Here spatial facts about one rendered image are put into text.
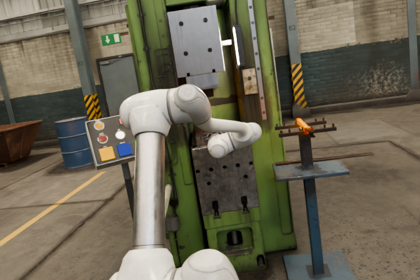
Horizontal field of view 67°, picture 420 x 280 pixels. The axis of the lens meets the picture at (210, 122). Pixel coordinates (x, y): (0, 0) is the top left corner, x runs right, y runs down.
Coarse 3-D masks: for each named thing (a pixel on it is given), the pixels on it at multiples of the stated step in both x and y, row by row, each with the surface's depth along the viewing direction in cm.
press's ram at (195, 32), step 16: (176, 16) 192; (192, 16) 193; (208, 16) 193; (176, 32) 194; (192, 32) 194; (208, 32) 195; (176, 48) 195; (192, 48) 196; (208, 48) 197; (176, 64) 197; (192, 64) 197; (208, 64) 197
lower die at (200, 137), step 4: (196, 132) 217; (200, 132) 215; (204, 132) 207; (208, 132) 205; (224, 132) 204; (196, 136) 204; (200, 136) 204; (204, 136) 204; (196, 140) 205; (200, 140) 205; (204, 140) 205; (196, 144) 205; (200, 144) 205; (204, 144) 205
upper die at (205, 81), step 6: (216, 72) 198; (186, 78) 198; (192, 78) 198; (198, 78) 199; (204, 78) 199; (210, 78) 199; (216, 78) 199; (192, 84) 199; (198, 84) 199; (204, 84) 199; (210, 84) 199; (216, 84) 200
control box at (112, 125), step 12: (96, 120) 186; (108, 120) 188; (96, 132) 183; (108, 132) 185; (96, 144) 180; (108, 144) 182; (132, 144) 186; (96, 156) 177; (132, 156) 184; (96, 168) 179
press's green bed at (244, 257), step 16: (256, 208) 207; (208, 224) 208; (224, 224) 208; (240, 224) 209; (256, 224) 210; (208, 240) 211; (224, 240) 215; (240, 240) 221; (256, 240) 211; (240, 256) 212; (256, 256) 213; (240, 272) 214
